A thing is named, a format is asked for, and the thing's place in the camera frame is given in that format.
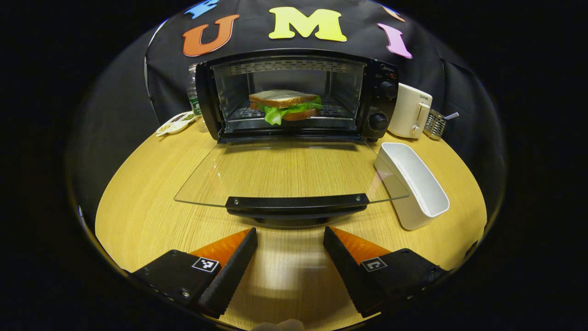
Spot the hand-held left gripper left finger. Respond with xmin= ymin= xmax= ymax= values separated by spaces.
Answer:
xmin=130 ymin=227 xmax=258 ymax=318

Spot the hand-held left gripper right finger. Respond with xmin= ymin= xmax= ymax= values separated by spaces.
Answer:
xmin=322 ymin=225 xmax=447 ymax=318

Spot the black electric oven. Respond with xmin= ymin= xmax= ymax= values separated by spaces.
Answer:
xmin=174 ymin=49 xmax=410 ymax=228

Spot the lettuce sandwich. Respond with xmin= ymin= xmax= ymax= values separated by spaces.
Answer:
xmin=248 ymin=89 xmax=323 ymax=126

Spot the white plastic tray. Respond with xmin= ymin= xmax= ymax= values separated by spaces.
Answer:
xmin=373 ymin=142 xmax=451 ymax=231

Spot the white divided snack dish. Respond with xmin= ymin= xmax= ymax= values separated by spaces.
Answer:
xmin=156 ymin=111 xmax=196 ymax=137

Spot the white toaster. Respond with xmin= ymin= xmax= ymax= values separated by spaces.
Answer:
xmin=387 ymin=82 xmax=433 ymax=139

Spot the clear water bottle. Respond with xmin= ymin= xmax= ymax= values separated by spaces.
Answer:
xmin=187 ymin=64 xmax=205 ymax=126

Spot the wire mesh utensil holder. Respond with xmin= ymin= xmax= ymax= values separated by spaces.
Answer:
xmin=423 ymin=109 xmax=447 ymax=141

